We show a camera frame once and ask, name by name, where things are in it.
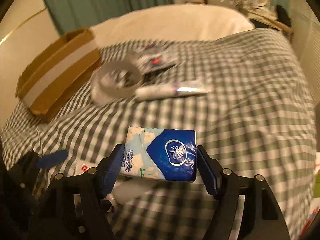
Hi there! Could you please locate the blue tissue pack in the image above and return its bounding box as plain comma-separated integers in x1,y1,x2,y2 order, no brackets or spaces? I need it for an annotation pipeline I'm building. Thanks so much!
120,127,197,182

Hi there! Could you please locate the white tape roll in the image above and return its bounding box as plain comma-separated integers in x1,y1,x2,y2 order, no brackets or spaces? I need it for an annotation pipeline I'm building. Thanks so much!
90,61,143,106

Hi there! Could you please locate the white cream tube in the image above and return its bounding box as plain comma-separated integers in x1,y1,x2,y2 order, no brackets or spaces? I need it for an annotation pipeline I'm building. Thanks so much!
135,80,212,101

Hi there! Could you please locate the red white packet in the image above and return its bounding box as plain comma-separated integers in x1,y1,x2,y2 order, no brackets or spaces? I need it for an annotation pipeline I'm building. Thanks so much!
74,159,97,176

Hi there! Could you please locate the brown cardboard box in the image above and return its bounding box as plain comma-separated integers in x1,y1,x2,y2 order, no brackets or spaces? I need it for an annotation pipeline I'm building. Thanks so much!
15,29,101,123

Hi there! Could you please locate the checkered bed sheet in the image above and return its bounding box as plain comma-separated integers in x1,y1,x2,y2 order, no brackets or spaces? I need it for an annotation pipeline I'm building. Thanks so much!
1,29,316,239

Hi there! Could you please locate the cream quilted blanket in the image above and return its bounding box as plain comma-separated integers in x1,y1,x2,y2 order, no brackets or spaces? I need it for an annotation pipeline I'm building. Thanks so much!
90,4,254,47

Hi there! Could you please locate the white vanity desk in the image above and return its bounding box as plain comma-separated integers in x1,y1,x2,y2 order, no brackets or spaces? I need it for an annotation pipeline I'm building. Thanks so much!
241,4,293,34

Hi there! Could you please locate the black backpack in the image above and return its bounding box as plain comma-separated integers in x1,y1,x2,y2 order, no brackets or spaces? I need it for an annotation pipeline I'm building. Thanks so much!
276,5,292,28

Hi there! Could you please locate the grey mini fridge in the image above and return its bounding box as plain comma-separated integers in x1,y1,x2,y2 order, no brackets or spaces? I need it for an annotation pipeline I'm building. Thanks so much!
206,0,242,9

